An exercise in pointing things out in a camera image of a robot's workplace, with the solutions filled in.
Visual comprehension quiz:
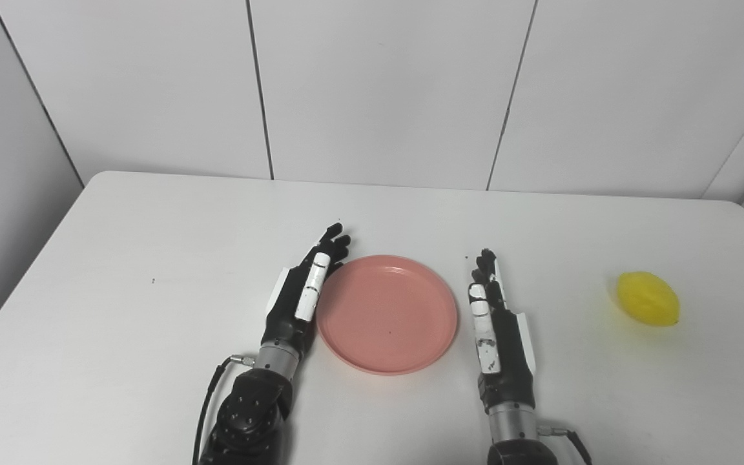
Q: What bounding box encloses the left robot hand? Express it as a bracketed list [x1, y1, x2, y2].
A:
[261, 223, 352, 357]

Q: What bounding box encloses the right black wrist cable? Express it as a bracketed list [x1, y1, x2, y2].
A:
[537, 424, 594, 465]

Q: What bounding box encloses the pink round plate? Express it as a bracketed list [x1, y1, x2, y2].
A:
[316, 254, 459, 376]

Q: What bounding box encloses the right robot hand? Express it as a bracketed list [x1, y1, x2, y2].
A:
[468, 248, 536, 414]

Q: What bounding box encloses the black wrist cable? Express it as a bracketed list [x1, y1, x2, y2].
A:
[192, 355, 256, 465]
[537, 424, 594, 465]

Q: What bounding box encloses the yellow lemon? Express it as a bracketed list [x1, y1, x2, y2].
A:
[616, 271, 681, 327]

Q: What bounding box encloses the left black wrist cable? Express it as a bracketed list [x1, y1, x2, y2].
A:
[192, 355, 256, 465]

